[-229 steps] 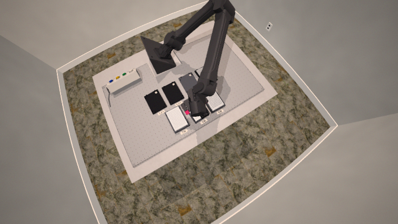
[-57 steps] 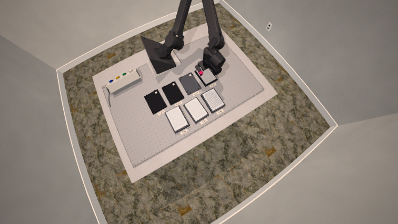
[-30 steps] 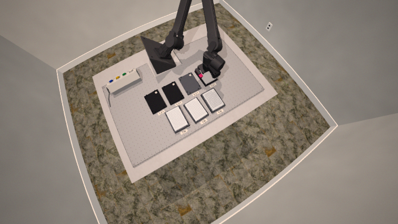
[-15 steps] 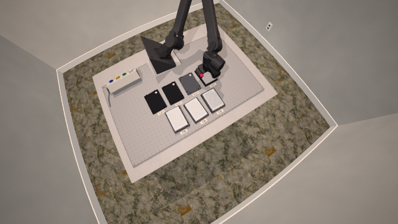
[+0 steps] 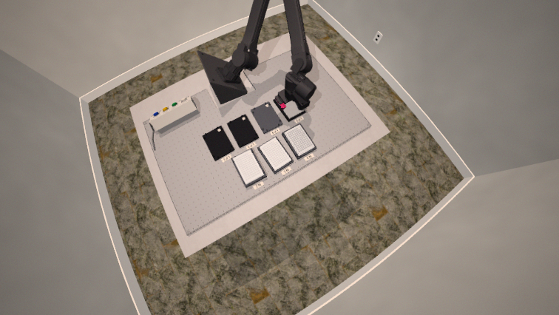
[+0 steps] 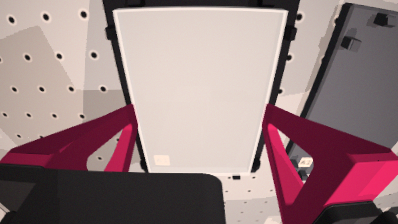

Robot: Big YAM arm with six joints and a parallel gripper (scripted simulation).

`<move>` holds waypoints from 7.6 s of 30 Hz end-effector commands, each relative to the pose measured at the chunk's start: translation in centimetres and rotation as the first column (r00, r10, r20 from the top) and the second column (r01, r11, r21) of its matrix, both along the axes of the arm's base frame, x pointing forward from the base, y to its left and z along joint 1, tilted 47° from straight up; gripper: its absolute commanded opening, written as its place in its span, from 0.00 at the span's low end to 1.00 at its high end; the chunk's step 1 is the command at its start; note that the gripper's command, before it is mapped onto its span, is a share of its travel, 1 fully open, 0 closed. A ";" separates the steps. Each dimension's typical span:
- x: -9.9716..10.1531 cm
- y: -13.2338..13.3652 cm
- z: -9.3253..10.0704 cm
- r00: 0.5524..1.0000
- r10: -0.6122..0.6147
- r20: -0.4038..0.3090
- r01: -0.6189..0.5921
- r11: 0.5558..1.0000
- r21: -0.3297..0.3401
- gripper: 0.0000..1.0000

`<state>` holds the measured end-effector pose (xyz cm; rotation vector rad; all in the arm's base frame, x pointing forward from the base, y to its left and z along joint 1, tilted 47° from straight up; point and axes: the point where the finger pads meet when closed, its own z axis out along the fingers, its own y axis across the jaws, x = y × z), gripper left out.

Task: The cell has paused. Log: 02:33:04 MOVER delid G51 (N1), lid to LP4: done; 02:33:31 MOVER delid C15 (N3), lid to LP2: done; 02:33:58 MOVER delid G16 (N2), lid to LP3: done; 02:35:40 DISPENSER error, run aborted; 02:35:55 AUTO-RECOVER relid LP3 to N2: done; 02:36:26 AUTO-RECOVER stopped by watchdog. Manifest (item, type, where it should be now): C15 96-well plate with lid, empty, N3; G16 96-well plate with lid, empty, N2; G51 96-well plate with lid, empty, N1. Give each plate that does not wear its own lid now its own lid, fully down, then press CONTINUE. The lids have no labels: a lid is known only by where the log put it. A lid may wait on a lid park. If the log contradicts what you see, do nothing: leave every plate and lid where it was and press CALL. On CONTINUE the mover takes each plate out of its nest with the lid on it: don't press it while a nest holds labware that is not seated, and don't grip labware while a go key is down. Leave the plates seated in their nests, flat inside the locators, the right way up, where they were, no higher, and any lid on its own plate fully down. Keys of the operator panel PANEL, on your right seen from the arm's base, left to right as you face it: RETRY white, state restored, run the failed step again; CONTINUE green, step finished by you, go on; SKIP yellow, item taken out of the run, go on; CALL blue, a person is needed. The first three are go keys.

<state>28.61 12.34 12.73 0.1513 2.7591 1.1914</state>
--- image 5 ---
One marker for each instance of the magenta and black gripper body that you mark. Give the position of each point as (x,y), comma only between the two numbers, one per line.
(281,97)

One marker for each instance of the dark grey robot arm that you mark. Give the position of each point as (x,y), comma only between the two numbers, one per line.
(301,58)

